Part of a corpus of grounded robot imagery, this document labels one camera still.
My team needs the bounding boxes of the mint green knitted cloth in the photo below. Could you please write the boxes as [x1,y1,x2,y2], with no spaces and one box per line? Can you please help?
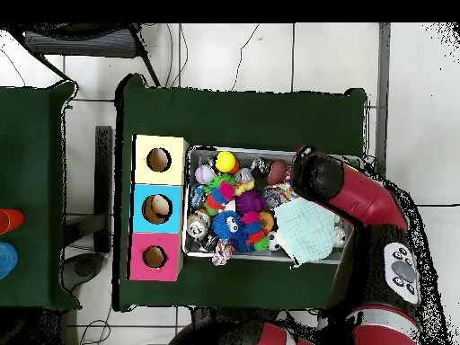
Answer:
[273,196,342,267]

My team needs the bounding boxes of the wooden box with three holes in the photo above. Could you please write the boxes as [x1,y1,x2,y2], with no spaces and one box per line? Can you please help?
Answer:
[125,134,190,282]

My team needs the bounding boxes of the pink blue orange spiky caterpillar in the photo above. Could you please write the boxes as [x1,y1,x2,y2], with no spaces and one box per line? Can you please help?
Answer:
[204,181,236,217]

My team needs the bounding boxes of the purple spiky ball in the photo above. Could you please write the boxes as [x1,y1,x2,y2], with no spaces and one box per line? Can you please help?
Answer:
[234,190,267,216]

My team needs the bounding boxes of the yellow smooth ball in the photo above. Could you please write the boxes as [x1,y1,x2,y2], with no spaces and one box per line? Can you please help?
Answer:
[214,151,237,173]

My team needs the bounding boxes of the white baseball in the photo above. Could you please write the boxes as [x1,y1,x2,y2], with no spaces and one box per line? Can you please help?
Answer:
[194,164,216,185]

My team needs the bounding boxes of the blue spiky toy with eyes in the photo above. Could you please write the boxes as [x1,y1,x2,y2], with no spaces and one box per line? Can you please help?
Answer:
[210,209,245,241]

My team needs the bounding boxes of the crushed drink can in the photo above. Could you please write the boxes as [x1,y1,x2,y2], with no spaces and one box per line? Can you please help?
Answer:
[186,211,211,239]

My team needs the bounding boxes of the brown toy football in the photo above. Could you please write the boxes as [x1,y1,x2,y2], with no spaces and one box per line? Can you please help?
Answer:
[266,159,288,186]

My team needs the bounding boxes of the small soccer ball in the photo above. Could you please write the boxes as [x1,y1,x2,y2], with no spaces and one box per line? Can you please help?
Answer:
[267,230,283,252]

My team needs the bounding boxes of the dark green table cloth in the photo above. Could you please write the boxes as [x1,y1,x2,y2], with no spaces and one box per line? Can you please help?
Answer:
[113,73,369,319]

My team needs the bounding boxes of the dark grey floor object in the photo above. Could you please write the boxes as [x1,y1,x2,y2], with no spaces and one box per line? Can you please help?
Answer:
[59,252,106,293]

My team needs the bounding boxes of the side table green cloth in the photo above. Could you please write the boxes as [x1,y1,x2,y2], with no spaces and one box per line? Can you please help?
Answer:
[0,80,82,311]

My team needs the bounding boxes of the black striped chair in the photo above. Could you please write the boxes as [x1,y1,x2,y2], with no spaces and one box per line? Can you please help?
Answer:
[8,22,162,88]

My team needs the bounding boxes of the red plastic cup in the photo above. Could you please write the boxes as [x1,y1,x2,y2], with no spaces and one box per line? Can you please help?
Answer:
[0,208,25,235]

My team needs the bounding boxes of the blue plastic cup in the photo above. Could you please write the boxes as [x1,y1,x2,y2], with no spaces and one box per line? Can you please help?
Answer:
[0,241,19,280]

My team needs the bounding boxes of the silver wire mesh bin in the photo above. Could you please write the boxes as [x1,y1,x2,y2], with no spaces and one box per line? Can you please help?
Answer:
[181,145,355,266]

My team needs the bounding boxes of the colourful knotted rope toy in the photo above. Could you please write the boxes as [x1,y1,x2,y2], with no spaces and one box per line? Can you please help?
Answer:
[211,239,235,267]

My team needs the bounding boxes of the thin black floor cable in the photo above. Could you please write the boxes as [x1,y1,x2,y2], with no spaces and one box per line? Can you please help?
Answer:
[230,22,261,92]

